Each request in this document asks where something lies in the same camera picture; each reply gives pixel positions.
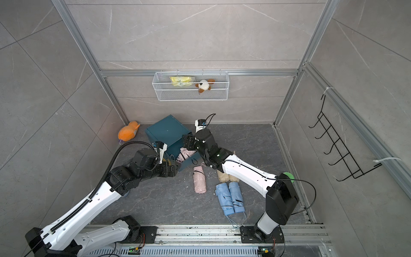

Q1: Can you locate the blue folded umbrella left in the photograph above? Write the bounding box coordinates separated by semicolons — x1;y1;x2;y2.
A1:
215;183;235;216

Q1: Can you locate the white wire wall basket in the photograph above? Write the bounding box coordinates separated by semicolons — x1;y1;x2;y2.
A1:
152;71;230;101

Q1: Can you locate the brown white plush dog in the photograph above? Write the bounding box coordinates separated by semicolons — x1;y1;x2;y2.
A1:
195;79;215;94

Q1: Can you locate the green round lid container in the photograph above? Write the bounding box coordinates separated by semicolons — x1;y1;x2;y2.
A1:
283;172;295;183

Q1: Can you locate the orange plush toy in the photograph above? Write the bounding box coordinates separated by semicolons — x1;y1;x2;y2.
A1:
118;121;140;145

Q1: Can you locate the aluminium frame profile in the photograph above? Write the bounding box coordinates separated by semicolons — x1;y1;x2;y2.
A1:
53;1;411;196

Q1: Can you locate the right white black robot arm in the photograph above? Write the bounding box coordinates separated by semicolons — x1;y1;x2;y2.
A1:
183;128;299;244

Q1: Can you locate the teal drawer cabinet yellow base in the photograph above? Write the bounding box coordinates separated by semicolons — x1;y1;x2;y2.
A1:
145;115;201;172

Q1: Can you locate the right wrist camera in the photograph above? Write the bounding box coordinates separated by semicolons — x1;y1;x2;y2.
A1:
195;119;207;132

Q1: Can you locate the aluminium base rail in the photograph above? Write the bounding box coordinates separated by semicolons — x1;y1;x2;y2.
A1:
83;224;336;257

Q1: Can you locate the beige folded umbrella left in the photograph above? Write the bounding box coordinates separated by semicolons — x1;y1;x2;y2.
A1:
217;170;230;183

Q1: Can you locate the blue folded umbrella right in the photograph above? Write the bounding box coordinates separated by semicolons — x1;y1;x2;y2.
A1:
229;182;245;213

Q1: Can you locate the beige folded umbrella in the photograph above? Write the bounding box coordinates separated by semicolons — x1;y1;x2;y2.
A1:
229;175;240;183
217;170;230;183

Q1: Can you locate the beige folded umbrella right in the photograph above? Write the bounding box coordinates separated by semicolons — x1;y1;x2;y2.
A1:
229;175;240;183

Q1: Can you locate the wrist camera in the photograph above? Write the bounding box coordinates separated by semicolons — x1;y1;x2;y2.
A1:
195;119;207;132
155;141;168;164

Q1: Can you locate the pink umbrella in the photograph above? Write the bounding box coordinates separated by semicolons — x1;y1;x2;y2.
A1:
193;166;207;194
177;147;197;163

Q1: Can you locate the blue folded umbrella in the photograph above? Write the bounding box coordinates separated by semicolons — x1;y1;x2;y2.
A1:
215;183;235;216
229;182;245;213

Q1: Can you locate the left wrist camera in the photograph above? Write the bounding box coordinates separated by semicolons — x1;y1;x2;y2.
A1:
155;141;168;164

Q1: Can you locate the black wall hook rack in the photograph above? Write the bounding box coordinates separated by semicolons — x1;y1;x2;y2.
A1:
308;95;382;182

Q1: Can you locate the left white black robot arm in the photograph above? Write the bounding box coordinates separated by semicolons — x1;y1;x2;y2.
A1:
25;141;178;257

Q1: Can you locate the yellow packet in basket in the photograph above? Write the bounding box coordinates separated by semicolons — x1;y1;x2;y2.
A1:
170;76;195;87

